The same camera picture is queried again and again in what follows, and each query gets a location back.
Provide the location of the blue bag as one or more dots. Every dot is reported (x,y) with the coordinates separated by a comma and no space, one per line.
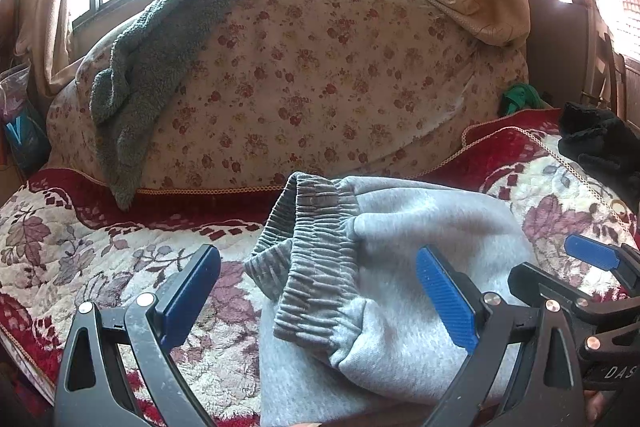
(25,142)

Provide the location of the green cloth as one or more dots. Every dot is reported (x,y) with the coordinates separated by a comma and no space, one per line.
(522,99)

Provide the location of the grey fleece pants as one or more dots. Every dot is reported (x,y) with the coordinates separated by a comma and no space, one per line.
(425,217)

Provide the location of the brown wooden panel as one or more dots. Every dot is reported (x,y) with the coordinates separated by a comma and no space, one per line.
(557,52)

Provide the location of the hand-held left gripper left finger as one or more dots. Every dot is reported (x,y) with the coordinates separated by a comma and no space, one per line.
(192,297)

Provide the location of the person's right hand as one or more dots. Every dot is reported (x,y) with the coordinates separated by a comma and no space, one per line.
(596,407)

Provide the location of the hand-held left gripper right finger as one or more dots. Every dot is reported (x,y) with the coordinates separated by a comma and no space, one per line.
(445,297)

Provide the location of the black cloth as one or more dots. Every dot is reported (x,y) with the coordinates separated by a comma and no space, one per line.
(600,142)

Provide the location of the clear plastic bag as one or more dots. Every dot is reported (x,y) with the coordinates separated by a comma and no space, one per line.
(12,92)

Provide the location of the floral sofa cushion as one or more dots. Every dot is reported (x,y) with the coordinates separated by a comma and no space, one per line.
(310,72)

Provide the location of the grey-green fleece throw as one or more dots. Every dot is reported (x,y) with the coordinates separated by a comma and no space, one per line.
(145,57)

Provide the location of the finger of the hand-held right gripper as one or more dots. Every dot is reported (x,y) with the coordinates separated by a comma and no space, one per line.
(592,252)
(525,282)

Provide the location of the red floral blanket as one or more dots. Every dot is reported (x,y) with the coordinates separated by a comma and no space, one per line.
(75,232)

